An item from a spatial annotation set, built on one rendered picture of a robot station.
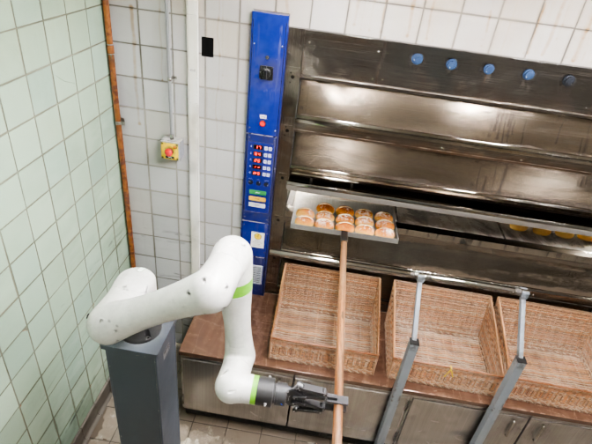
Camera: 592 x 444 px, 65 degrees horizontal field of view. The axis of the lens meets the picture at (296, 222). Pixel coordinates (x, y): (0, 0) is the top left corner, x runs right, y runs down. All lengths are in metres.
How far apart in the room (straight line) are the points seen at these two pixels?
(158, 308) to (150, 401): 0.65
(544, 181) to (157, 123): 1.92
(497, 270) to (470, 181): 0.59
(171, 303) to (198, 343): 1.27
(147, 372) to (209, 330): 0.87
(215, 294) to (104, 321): 0.40
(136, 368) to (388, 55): 1.63
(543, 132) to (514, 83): 0.28
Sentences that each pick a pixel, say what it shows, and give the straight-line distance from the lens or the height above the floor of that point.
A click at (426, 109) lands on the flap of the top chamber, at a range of 2.29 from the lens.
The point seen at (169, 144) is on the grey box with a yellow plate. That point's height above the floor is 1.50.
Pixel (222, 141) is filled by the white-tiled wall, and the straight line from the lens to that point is 2.40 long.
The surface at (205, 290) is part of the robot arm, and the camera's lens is 1.24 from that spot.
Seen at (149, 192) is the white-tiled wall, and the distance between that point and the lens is 2.69.
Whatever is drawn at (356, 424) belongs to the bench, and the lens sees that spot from 2.79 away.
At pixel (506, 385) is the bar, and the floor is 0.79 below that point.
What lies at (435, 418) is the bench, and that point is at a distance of 2.75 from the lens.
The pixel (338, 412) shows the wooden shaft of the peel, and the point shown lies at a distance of 1.59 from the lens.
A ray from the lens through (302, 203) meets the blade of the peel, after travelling 2.59.
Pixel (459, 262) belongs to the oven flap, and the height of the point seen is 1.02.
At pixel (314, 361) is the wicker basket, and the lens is 2.50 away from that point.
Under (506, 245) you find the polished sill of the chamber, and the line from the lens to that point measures 2.70.
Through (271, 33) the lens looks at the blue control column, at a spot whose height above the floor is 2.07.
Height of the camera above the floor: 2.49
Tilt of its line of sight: 33 degrees down
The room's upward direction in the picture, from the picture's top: 7 degrees clockwise
